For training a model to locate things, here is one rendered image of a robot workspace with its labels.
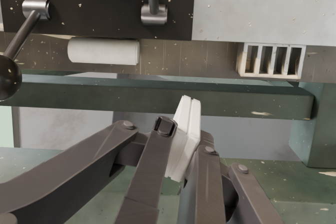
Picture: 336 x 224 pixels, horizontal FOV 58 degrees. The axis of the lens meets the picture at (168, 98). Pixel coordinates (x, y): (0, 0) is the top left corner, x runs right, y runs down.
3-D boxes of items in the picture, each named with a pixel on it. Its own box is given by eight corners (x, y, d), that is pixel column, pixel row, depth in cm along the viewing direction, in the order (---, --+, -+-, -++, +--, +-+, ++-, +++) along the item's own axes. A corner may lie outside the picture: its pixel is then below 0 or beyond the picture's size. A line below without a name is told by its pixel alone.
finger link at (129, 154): (157, 180, 15) (102, 159, 15) (168, 139, 20) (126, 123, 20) (167, 156, 15) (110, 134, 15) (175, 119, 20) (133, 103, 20)
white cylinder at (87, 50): (75, 59, 38) (139, 62, 38) (67, 64, 35) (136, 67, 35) (74, 35, 37) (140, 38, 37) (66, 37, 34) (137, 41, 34)
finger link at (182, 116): (168, 179, 17) (156, 174, 17) (178, 131, 24) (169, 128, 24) (188, 134, 16) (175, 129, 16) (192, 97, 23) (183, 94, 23)
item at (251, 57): (291, 73, 38) (300, 79, 35) (235, 71, 38) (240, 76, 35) (296, 41, 37) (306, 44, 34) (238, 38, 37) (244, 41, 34)
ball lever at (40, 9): (64, 20, 34) (18, 112, 24) (29, 19, 34) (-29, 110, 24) (55, -12, 31) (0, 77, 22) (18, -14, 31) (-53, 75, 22)
